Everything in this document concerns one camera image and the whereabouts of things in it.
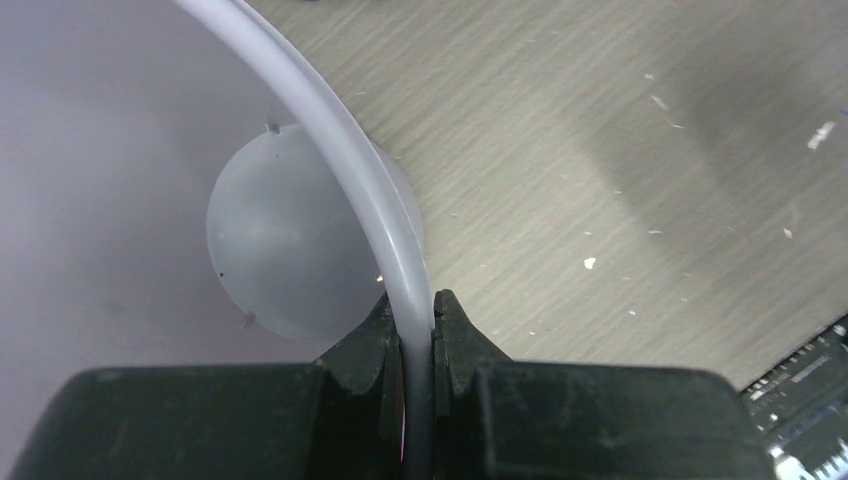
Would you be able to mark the grey translucent trash bin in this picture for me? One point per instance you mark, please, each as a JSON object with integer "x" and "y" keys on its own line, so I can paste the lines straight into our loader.
{"x": 178, "y": 187}

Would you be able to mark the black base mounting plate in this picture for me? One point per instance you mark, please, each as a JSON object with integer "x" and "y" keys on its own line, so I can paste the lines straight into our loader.
{"x": 800, "y": 408}

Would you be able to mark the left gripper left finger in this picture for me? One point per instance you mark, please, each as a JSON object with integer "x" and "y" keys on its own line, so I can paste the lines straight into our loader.
{"x": 338, "y": 417}

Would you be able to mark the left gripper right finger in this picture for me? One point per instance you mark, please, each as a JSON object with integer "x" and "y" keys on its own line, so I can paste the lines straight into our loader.
{"x": 499, "y": 418}

